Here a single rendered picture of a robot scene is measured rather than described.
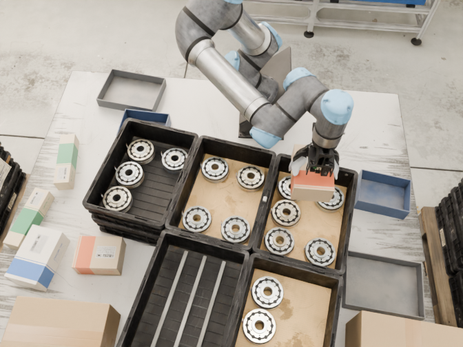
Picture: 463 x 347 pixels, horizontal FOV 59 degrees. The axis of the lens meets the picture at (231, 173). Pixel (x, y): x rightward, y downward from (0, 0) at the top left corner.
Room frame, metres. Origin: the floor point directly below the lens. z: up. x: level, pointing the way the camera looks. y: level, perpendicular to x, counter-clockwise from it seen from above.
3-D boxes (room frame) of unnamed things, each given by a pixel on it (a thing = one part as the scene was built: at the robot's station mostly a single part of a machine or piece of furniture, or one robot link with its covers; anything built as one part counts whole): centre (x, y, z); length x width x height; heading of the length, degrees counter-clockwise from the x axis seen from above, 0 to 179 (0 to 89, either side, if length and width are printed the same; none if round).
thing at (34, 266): (0.50, 0.69, 0.75); 0.20 x 0.12 x 0.09; 167
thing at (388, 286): (0.43, -0.55, 0.73); 0.27 x 0.20 x 0.05; 81
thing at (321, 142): (0.65, -0.25, 1.32); 0.08 x 0.08 x 0.05
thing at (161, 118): (1.09, 0.39, 0.74); 0.20 x 0.15 x 0.07; 83
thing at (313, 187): (0.67, -0.25, 1.09); 0.16 x 0.12 x 0.07; 176
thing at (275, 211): (0.64, -0.20, 0.86); 0.10 x 0.10 x 0.01
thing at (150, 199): (0.78, 0.32, 0.87); 0.40 x 0.30 x 0.11; 165
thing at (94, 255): (0.51, 0.48, 0.74); 0.16 x 0.12 x 0.07; 89
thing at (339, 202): (0.71, -0.36, 0.86); 0.10 x 0.10 x 0.01
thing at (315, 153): (0.64, -0.25, 1.24); 0.09 x 0.08 x 0.12; 176
